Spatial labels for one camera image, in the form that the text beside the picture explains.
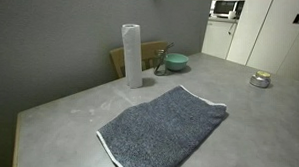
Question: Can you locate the dark utensil in jar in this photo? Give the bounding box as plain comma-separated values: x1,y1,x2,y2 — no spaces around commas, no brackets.
155,42,175,74

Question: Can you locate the blue-grey cloth with white hem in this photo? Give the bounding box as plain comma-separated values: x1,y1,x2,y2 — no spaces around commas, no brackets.
95,82,228,167

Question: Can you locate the clear glass jar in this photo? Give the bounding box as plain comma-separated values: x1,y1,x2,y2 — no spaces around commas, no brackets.
153,48,168,77

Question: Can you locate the white paper towel roll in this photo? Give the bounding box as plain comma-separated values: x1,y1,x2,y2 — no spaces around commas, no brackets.
118,22,146,90

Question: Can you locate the white microwave oven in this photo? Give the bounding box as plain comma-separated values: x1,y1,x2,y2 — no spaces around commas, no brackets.
211,0,246,21

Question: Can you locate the green bowl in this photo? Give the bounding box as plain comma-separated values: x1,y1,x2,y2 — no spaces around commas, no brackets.
164,52,190,73

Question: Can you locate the tall white cabinet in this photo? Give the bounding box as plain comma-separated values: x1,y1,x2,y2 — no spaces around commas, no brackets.
225,0,299,83

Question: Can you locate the white low kitchen cabinet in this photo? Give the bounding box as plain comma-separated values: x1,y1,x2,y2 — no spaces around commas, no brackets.
200,16,240,61

